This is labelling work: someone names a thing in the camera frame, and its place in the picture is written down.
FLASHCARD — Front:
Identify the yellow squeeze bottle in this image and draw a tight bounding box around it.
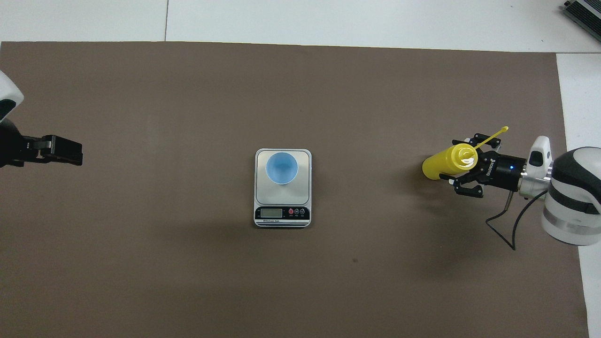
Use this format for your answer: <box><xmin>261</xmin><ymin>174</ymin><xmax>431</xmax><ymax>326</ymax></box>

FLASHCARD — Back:
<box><xmin>422</xmin><ymin>126</ymin><xmax>509</xmax><ymax>181</ymax></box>

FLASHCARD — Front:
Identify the brown table mat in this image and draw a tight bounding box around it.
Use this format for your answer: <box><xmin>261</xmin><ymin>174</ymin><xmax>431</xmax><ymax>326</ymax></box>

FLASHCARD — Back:
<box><xmin>0</xmin><ymin>41</ymin><xmax>590</xmax><ymax>338</ymax></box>

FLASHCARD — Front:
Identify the light blue plastic cup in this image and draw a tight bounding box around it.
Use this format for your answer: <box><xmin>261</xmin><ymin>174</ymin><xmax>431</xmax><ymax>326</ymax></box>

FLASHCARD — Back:
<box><xmin>265</xmin><ymin>152</ymin><xmax>299</xmax><ymax>185</ymax></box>

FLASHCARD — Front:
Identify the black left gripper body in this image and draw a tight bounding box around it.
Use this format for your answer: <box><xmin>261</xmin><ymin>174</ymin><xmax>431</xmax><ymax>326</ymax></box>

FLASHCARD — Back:
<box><xmin>0</xmin><ymin>120</ymin><xmax>30</xmax><ymax>168</ymax></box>

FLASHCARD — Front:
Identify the silver digital kitchen scale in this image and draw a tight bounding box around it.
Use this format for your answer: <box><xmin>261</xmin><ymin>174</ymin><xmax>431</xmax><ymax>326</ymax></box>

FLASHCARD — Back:
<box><xmin>254</xmin><ymin>149</ymin><xmax>312</xmax><ymax>229</ymax></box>

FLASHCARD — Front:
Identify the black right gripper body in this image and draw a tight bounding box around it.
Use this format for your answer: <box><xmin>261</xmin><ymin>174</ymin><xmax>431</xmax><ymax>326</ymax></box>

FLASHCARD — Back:
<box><xmin>479</xmin><ymin>152</ymin><xmax>527</xmax><ymax>191</ymax></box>

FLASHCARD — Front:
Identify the grey ribbed metal device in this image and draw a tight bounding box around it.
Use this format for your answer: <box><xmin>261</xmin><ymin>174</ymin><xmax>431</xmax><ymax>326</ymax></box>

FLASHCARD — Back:
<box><xmin>563</xmin><ymin>0</ymin><xmax>601</xmax><ymax>44</ymax></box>

